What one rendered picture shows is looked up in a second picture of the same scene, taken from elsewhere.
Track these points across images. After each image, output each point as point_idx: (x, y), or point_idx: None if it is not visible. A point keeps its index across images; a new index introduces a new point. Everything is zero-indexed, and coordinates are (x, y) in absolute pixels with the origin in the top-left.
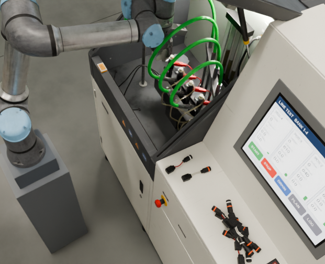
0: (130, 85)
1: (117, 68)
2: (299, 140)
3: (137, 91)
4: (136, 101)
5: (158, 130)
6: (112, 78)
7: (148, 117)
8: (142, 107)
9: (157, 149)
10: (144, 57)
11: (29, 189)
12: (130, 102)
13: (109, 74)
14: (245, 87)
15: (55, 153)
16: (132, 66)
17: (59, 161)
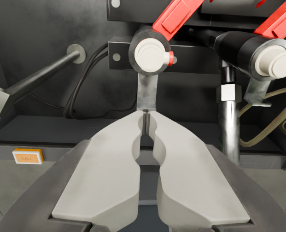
0: (69, 80)
1: (13, 81)
2: None
3: (92, 74)
4: (116, 90)
5: (202, 87)
6: (68, 149)
7: (163, 88)
8: (137, 87)
9: (279, 153)
10: (35, 84)
11: (170, 227)
12: (114, 102)
13: (51, 148)
14: None
15: (142, 202)
16: (12, 48)
17: (155, 201)
